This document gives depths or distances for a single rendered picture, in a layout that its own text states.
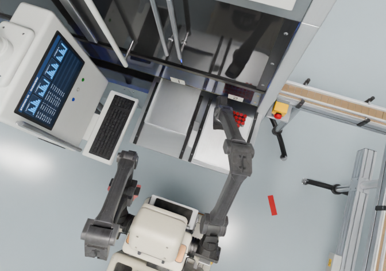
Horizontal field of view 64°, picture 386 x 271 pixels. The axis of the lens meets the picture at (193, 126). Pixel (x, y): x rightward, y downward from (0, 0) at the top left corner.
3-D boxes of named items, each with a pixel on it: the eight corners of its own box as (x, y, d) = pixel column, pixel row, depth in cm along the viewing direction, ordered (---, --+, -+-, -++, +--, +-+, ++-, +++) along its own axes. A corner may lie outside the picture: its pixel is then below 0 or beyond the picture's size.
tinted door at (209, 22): (182, 65, 156) (168, -16, 99) (266, 89, 151) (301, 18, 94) (182, 66, 156) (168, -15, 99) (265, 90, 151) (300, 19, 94)
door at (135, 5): (98, 41, 162) (39, -50, 105) (182, 65, 156) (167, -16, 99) (98, 42, 162) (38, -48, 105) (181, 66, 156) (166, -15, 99)
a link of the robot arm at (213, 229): (203, 244, 131) (215, 246, 132) (209, 226, 127) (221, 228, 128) (201, 228, 139) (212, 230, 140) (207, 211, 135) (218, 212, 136)
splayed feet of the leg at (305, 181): (302, 175, 258) (307, 174, 244) (363, 195, 251) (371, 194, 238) (300, 185, 256) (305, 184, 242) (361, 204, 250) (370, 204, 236)
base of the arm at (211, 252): (190, 254, 133) (217, 264, 132) (195, 240, 130) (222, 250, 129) (195, 240, 141) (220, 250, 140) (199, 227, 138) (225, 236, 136)
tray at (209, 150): (211, 105, 185) (211, 103, 181) (253, 118, 181) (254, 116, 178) (192, 159, 177) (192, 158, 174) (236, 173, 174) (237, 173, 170)
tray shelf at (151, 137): (157, 72, 194) (157, 70, 192) (265, 103, 185) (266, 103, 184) (129, 142, 183) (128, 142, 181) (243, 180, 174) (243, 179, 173)
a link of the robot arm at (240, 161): (231, 163, 106) (259, 167, 107) (227, 138, 117) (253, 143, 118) (199, 237, 132) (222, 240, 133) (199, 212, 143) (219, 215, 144)
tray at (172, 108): (164, 72, 192) (163, 70, 188) (204, 84, 188) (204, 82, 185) (145, 122, 184) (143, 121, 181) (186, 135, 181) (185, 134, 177)
